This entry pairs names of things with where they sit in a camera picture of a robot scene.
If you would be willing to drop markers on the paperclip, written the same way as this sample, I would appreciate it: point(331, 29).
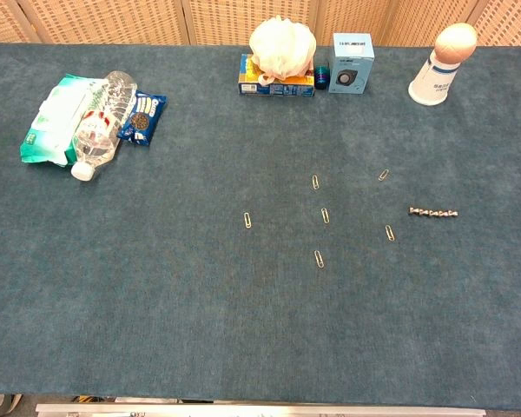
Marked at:
point(325, 216)
point(384, 174)
point(247, 219)
point(315, 182)
point(390, 233)
point(319, 259)

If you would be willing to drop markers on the silver metal bead chain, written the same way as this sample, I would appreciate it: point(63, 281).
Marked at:
point(434, 213)

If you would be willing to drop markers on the paperclip bottom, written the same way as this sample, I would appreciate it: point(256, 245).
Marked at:
point(319, 259)

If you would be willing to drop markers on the blue and yellow carton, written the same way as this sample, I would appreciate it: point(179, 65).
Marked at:
point(282, 90)

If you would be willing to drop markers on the teal felt table cloth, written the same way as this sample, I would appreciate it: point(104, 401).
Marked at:
point(156, 282)

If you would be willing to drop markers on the blue purple metallic spool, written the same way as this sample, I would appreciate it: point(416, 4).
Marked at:
point(322, 76)

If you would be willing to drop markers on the blue Oreo cookie pack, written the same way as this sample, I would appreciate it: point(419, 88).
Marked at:
point(141, 121)

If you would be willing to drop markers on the light blue speaker box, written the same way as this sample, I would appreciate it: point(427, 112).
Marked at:
point(351, 74)

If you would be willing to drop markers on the white mesh bath pouf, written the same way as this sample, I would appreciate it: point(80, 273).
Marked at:
point(282, 48)

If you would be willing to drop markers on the clear plastic water bottle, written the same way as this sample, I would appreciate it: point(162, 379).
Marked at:
point(95, 139)

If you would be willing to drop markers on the white paper cup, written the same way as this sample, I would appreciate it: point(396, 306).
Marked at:
point(432, 84)

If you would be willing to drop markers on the green wet wipes pack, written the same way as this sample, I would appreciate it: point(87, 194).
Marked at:
point(48, 126)

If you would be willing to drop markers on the wicker folding screen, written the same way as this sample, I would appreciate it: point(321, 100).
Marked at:
point(113, 17)

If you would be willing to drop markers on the peach egg-shaped ball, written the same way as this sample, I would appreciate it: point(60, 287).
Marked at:
point(456, 41)

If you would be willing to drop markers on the aluminium profile rail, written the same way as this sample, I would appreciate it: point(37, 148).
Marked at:
point(260, 410)

